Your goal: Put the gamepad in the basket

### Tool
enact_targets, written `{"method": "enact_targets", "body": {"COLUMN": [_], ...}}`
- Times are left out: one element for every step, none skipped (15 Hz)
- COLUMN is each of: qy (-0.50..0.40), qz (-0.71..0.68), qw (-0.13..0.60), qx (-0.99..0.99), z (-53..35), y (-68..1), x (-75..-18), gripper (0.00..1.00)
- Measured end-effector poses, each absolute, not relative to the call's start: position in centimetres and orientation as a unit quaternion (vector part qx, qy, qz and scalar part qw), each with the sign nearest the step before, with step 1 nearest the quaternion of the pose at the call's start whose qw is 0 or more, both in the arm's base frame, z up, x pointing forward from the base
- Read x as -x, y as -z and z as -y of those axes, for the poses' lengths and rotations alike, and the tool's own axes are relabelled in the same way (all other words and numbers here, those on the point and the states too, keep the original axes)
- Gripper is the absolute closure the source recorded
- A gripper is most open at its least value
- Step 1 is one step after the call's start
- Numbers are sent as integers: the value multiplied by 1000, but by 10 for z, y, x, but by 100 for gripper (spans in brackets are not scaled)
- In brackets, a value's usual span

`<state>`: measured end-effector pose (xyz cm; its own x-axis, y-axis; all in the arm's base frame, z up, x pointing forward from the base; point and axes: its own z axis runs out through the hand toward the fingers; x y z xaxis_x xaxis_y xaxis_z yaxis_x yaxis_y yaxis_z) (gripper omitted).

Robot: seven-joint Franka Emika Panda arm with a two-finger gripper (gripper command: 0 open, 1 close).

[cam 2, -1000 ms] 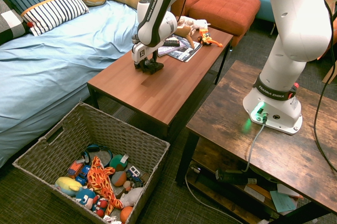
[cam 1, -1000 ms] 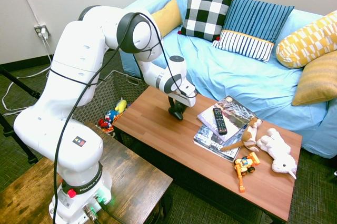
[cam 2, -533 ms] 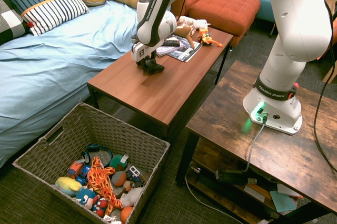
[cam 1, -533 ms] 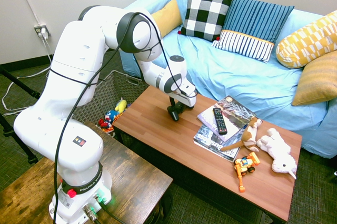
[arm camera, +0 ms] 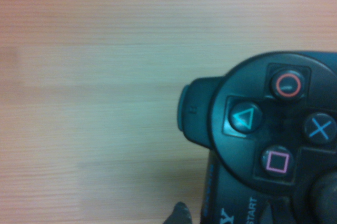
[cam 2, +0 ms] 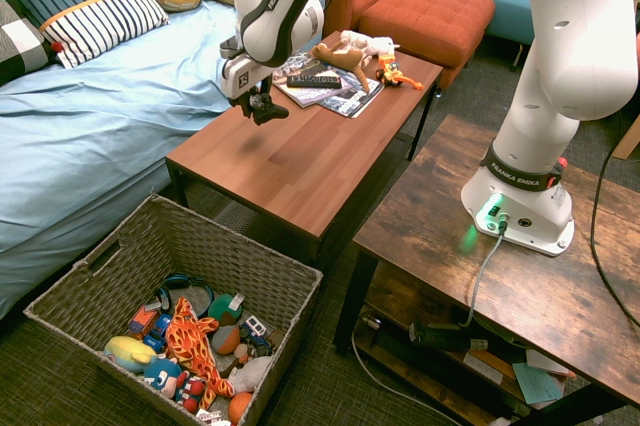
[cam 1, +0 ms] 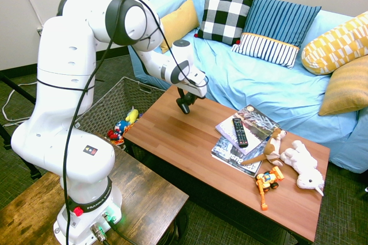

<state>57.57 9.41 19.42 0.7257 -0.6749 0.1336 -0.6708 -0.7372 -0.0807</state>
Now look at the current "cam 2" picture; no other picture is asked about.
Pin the blue cover magazine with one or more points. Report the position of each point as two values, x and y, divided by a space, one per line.
350 102

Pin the plain orange ball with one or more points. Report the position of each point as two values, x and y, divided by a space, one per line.
240 407

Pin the purple cover magazine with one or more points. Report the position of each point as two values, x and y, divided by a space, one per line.
300 96

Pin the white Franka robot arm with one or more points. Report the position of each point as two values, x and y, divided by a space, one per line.
570 46

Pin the rustic brown shelf table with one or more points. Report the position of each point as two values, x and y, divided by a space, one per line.
435 226

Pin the orange toy truck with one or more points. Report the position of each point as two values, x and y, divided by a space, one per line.
142 321

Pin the white envelope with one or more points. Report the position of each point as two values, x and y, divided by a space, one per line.
545 361

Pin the black white checked pillow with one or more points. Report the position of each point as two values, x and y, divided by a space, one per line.
20 46

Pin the yellow plush toy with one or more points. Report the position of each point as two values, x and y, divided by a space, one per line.
127 352

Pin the light wooden board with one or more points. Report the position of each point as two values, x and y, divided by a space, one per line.
629 141

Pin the white navy striped pillow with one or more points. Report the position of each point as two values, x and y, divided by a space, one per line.
100 26

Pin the grey orange ball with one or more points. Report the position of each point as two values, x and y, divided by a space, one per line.
225 341

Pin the white paper label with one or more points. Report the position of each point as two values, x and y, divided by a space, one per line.
484 367

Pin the blue helmet hero plush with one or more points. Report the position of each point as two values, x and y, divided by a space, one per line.
161 376

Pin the brown plush toy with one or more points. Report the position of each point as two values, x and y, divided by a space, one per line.
345 60

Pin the reddish wood coffee table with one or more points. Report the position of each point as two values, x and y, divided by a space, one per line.
310 166

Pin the grey white plush toy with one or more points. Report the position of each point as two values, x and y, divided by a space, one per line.
255 371

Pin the green orange ball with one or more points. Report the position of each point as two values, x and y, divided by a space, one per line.
222 309

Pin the orange toy vehicle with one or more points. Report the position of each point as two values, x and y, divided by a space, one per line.
390 73

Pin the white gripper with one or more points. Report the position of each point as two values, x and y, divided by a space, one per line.
245 77

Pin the light blue sofa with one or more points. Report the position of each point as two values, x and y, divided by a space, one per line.
100 146

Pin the black gamepad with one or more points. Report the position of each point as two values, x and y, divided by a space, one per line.
271 114

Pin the blue white toy car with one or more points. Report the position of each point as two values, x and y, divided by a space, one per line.
252 328

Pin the black power adapter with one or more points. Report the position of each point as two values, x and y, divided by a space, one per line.
445 337

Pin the black remote control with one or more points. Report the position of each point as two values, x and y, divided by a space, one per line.
312 81

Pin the teal paper sheet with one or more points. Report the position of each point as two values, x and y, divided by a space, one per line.
537 383

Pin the blue headphones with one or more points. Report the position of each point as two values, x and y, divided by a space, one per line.
182 278

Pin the teal blue sofa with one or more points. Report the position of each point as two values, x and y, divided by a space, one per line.
505 6

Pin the grey wicker basket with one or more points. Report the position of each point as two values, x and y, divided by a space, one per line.
200 241

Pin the orange ottoman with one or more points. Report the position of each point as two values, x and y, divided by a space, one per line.
430 16

